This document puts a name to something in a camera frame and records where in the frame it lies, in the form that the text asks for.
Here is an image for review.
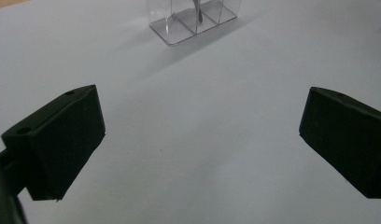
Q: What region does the clear plastic organizer box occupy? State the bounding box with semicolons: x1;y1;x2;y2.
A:
146;0;244;48

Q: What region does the wooden table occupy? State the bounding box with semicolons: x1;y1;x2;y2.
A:
0;0;30;10

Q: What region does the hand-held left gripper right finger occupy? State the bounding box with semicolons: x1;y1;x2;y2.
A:
298;86;381;200

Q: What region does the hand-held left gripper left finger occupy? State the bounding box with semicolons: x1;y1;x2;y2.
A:
0;84;106;202

